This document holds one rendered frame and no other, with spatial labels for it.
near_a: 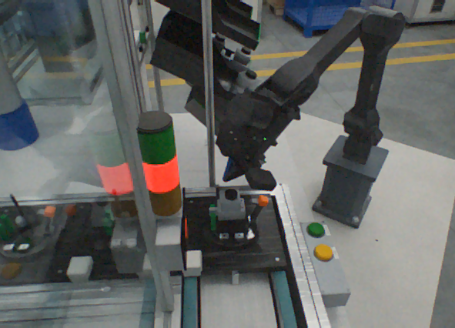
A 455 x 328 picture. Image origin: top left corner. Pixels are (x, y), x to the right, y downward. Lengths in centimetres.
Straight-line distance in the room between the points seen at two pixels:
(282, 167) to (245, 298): 56
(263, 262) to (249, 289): 7
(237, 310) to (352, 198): 45
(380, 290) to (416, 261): 15
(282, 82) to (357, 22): 18
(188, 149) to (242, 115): 74
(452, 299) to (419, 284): 117
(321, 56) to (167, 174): 37
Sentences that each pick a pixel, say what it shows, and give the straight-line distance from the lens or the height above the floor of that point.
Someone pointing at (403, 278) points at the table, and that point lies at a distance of 105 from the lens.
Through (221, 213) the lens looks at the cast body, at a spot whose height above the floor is 105.
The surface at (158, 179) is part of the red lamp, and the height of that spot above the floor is 134.
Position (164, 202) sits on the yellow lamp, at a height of 129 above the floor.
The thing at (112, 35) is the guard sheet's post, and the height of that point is 153.
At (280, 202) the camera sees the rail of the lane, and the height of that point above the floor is 96.
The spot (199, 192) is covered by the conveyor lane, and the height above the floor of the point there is 96.
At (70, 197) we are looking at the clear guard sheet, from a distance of 27.
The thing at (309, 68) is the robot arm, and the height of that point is 139.
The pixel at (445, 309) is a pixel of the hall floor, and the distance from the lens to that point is 216.
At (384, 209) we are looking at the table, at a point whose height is 86.
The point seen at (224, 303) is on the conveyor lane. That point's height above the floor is 92.
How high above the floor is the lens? 165
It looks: 40 degrees down
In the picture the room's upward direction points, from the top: straight up
